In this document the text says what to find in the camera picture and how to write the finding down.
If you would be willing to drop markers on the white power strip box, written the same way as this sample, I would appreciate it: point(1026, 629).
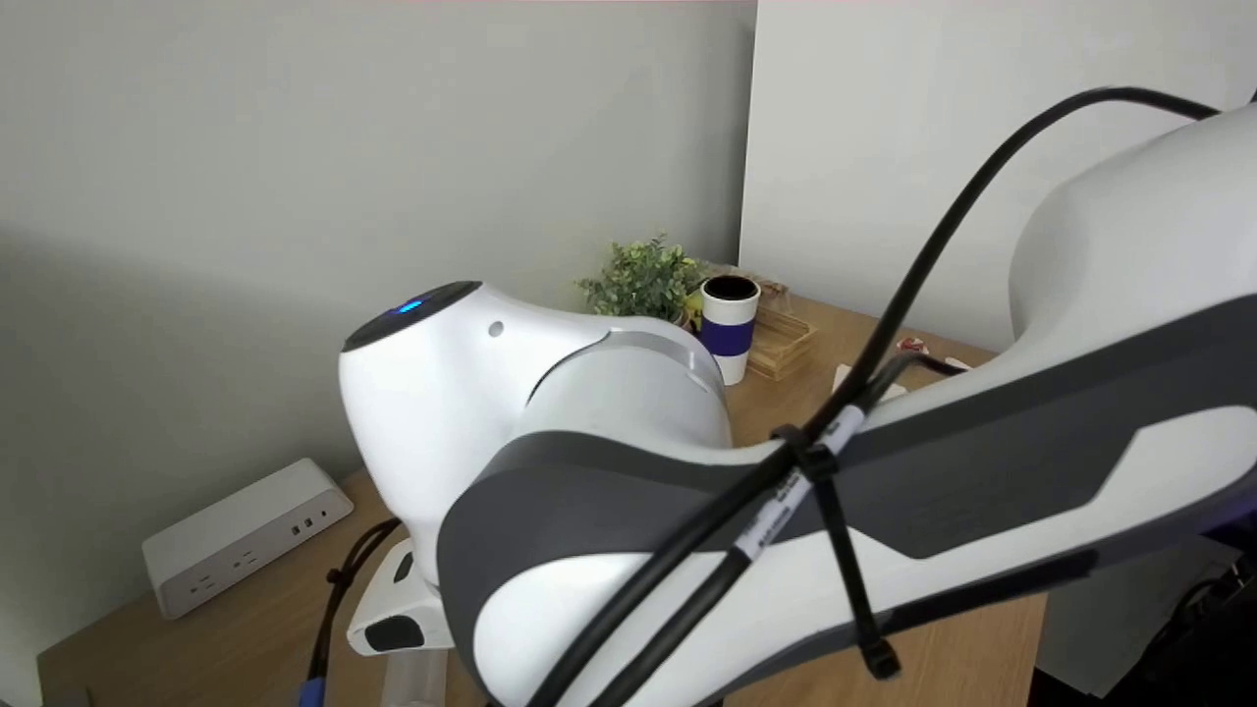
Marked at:
point(240, 536)

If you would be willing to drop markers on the green plant in pink pot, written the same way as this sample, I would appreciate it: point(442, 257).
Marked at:
point(642, 278)

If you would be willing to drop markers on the white mug with purple band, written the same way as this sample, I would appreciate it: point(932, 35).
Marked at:
point(727, 320)

